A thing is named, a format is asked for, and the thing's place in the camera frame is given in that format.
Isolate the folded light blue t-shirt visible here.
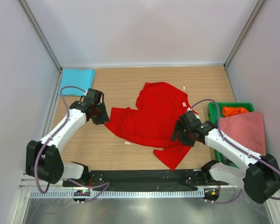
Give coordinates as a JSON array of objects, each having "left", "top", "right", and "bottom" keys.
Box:
[{"left": 58, "top": 69, "right": 96, "bottom": 95}]

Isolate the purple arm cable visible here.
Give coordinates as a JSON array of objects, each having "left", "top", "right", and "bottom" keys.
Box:
[
  {"left": 189, "top": 99, "right": 280, "bottom": 204},
  {"left": 35, "top": 86, "right": 110, "bottom": 203}
]

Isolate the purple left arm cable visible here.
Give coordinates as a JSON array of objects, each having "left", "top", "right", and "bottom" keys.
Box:
[{"left": 35, "top": 86, "right": 110, "bottom": 203}]

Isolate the red t-shirt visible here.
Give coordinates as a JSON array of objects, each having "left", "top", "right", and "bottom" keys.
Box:
[{"left": 105, "top": 82, "right": 191, "bottom": 170}]

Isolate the grey t-shirt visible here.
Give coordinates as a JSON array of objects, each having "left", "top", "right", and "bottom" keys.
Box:
[{"left": 221, "top": 154, "right": 235, "bottom": 166}]

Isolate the green plastic bin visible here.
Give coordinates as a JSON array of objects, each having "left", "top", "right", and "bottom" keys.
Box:
[{"left": 218, "top": 102, "right": 267, "bottom": 156}]

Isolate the aluminium frame post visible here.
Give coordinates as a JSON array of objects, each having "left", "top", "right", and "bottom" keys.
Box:
[
  {"left": 224, "top": 0, "right": 267, "bottom": 70},
  {"left": 18, "top": 0, "right": 62, "bottom": 73}
]

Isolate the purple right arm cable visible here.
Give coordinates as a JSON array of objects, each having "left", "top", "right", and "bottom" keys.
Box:
[{"left": 189, "top": 99, "right": 280, "bottom": 204}]

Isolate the white slotted cable duct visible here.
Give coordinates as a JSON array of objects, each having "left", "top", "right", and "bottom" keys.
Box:
[{"left": 29, "top": 189, "right": 204, "bottom": 199}]

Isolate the pink t-shirt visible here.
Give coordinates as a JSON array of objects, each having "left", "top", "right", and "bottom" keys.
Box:
[{"left": 220, "top": 112, "right": 266, "bottom": 155}]

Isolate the right aluminium frame post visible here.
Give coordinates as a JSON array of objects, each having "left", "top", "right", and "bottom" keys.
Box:
[{"left": 224, "top": 0, "right": 267, "bottom": 70}]

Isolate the left aluminium frame post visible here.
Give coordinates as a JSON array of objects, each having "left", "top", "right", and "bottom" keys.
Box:
[{"left": 18, "top": 0, "right": 62, "bottom": 73}]

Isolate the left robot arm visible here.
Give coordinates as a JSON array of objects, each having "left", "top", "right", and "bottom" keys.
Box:
[{"left": 25, "top": 89, "right": 109, "bottom": 187}]

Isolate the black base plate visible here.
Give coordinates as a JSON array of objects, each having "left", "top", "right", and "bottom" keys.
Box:
[{"left": 76, "top": 169, "right": 227, "bottom": 192}]

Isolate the orange t-shirt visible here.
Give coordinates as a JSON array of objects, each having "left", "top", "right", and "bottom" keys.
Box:
[{"left": 222, "top": 106, "right": 249, "bottom": 117}]

